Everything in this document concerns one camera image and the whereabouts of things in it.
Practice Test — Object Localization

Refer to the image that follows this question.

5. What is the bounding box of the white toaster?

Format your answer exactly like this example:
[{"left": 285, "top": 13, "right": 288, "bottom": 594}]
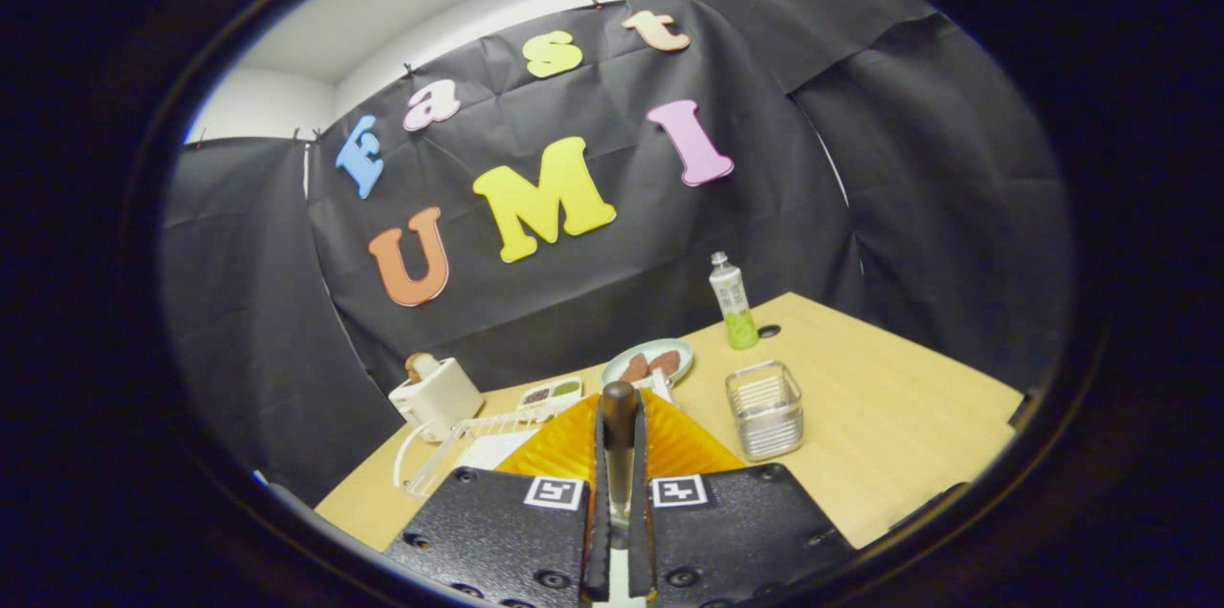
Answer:
[{"left": 388, "top": 357, "right": 486, "bottom": 444}]

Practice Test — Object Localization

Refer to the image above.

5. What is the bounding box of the wooden handled spoon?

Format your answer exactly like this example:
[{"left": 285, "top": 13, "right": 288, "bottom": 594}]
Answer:
[{"left": 601, "top": 380, "right": 640, "bottom": 532}]

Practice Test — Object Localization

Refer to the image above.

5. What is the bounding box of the green tea bottle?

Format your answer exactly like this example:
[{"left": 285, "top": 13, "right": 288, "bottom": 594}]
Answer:
[{"left": 709, "top": 251, "right": 760, "bottom": 351}]

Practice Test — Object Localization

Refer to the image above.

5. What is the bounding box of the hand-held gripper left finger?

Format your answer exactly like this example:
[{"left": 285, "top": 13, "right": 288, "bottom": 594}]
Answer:
[{"left": 382, "top": 393, "right": 613, "bottom": 608}]

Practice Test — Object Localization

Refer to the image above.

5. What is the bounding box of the white divided condiment tray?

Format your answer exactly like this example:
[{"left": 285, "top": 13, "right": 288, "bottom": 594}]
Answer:
[{"left": 516, "top": 377, "right": 584, "bottom": 413}]

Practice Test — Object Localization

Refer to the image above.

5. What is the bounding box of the light blue food dish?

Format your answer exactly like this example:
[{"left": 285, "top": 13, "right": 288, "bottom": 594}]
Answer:
[{"left": 601, "top": 338, "right": 695, "bottom": 389}]

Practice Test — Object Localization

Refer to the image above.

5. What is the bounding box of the white wire dish rack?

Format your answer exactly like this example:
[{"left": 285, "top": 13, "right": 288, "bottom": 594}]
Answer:
[{"left": 393, "top": 369, "right": 675, "bottom": 498}]

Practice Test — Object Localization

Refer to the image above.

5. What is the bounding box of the clear wire basket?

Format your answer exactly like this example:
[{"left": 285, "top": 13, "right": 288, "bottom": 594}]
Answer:
[{"left": 725, "top": 359, "right": 805, "bottom": 463}]

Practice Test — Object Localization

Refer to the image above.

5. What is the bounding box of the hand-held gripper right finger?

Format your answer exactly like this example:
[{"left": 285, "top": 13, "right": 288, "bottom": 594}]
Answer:
[{"left": 626, "top": 388, "right": 857, "bottom": 608}]

